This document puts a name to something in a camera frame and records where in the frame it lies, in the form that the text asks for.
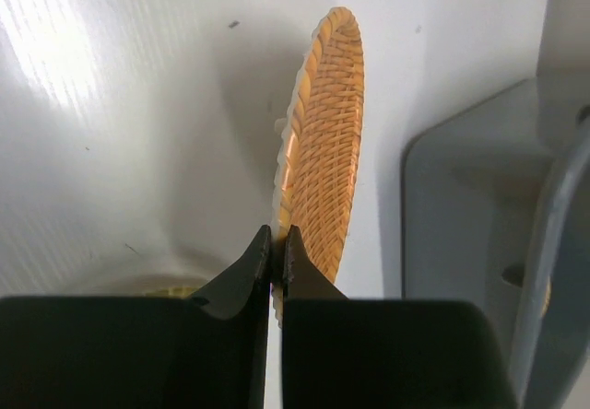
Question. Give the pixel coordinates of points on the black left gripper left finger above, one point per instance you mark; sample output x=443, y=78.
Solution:
x=204, y=351

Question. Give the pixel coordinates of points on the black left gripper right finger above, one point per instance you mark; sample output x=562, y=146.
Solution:
x=339, y=352

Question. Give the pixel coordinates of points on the round green-rimmed bamboo tray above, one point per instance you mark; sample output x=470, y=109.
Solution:
x=172, y=292

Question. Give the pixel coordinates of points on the round tan woven tray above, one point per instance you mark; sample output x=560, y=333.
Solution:
x=318, y=160

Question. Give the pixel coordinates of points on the grey plastic bin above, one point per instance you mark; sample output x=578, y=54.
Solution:
x=495, y=212

